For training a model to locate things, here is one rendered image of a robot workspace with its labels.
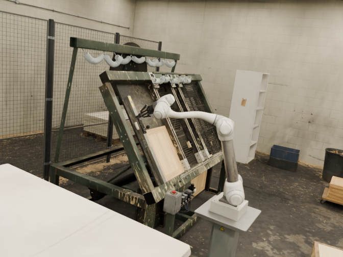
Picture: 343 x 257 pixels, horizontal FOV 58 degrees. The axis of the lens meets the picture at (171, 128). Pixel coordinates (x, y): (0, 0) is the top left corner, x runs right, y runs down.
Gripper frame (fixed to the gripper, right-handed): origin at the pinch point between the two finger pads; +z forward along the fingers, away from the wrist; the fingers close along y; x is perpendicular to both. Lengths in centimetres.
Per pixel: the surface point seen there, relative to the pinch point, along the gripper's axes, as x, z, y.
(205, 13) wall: 584, 64, -275
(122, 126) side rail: -12.6, 12.6, 3.5
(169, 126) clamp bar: 61, 9, 16
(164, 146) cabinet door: 42, 14, 35
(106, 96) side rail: -12.6, 16.2, -29.3
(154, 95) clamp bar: 61, 11, -24
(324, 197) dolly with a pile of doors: 322, -65, 215
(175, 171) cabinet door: 44, 14, 64
